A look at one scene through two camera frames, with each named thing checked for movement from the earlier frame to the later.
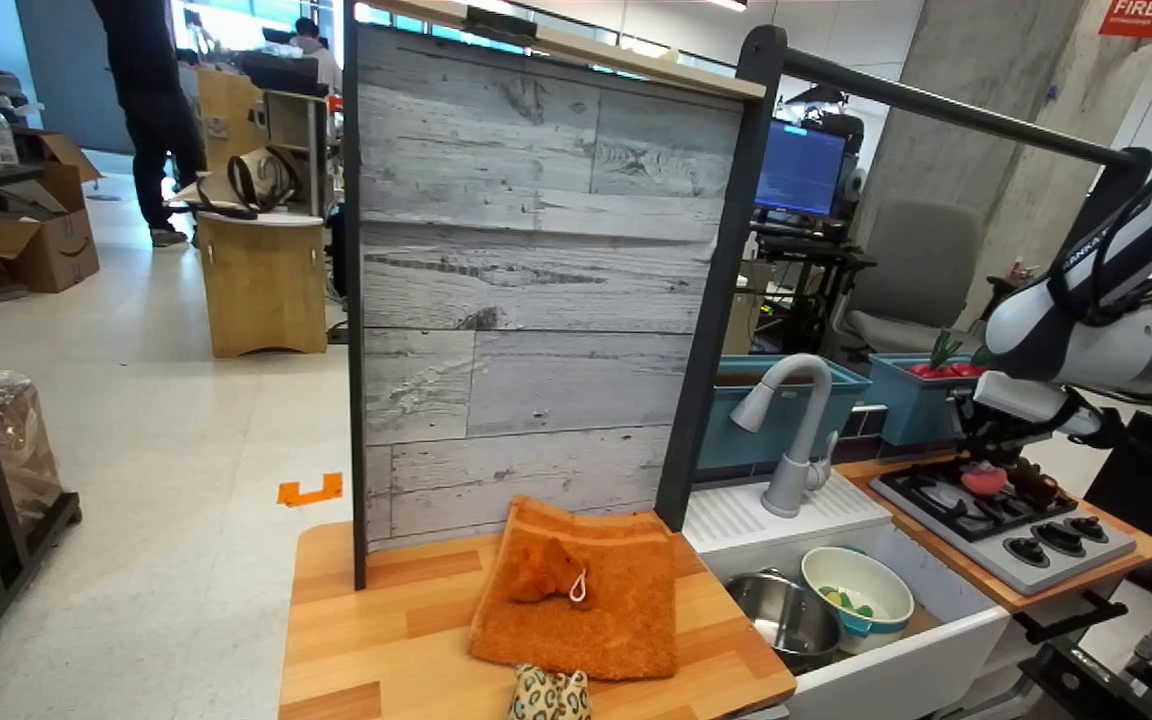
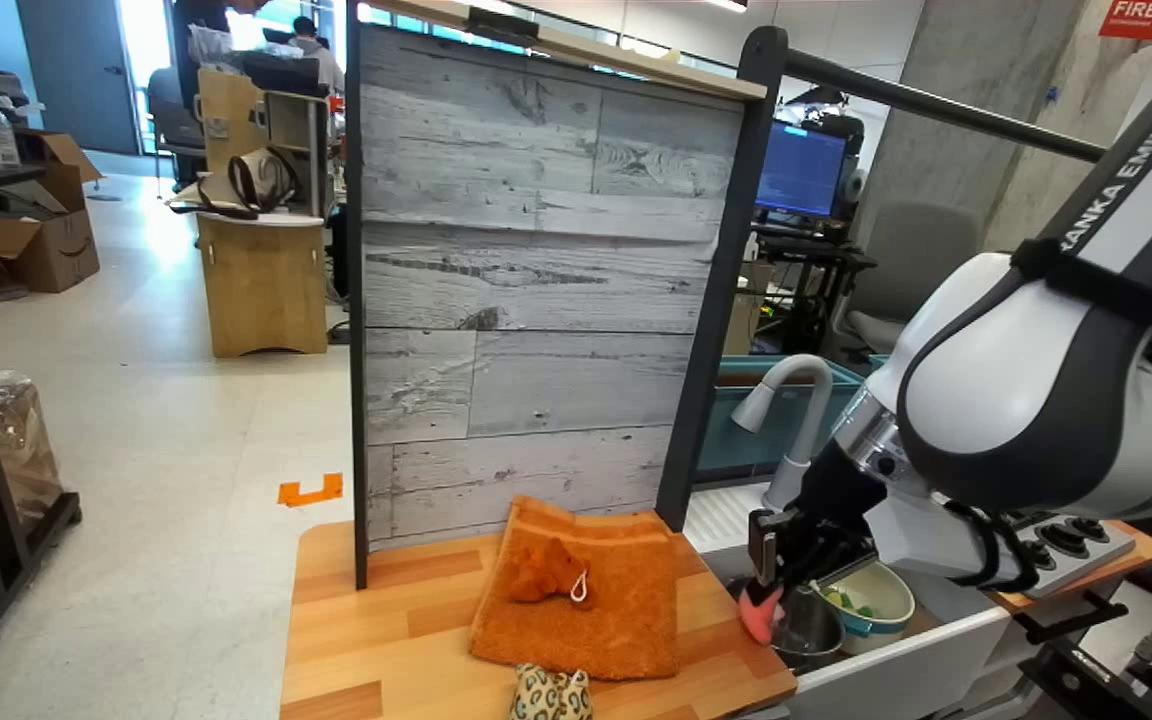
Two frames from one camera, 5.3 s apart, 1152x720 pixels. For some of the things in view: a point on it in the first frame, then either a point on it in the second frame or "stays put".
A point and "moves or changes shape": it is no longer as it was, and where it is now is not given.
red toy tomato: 986,476 moves or changes shape
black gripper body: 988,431 to 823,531
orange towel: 583,588 stays put
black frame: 761,66 stays put
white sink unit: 951,659 stays put
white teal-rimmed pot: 862,592 stays put
